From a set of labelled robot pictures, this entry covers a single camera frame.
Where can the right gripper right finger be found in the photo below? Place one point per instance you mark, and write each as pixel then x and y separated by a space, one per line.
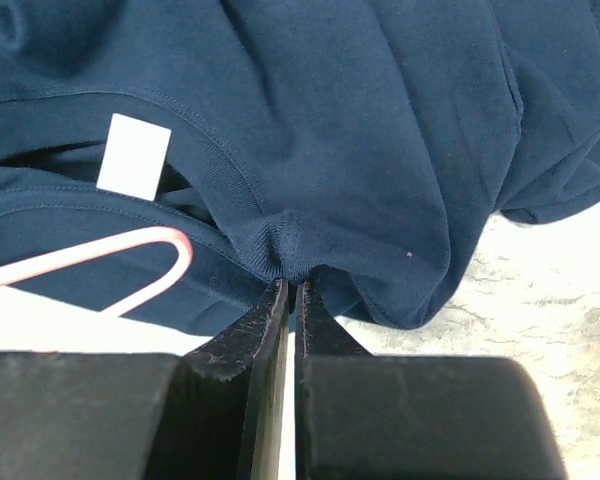
pixel 365 416

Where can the navy blue t shirt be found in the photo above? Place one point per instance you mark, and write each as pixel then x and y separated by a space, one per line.
pixel 363 144

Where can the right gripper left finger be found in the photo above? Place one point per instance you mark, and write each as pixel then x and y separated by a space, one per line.
pixel 214 413

